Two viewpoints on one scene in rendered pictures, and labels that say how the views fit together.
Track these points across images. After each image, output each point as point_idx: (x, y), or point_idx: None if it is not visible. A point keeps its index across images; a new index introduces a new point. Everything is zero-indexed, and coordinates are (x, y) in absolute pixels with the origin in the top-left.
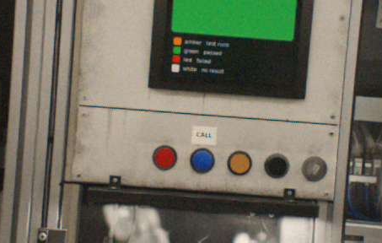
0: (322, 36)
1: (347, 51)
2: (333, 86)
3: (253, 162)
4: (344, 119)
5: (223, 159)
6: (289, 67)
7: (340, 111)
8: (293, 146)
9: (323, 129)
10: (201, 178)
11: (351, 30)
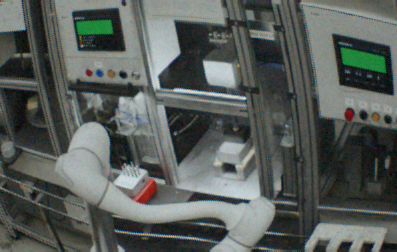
0: (126, 28)
1: (137, 31)
2: (134, 45)
3: (115, 73)
4: (143, 55)
5: (106, 72)
6: (114, 42)
7: (139, 54)
8: (127, 67)
9: (135, 60)
10: (101, 79)
11: (137, 24)
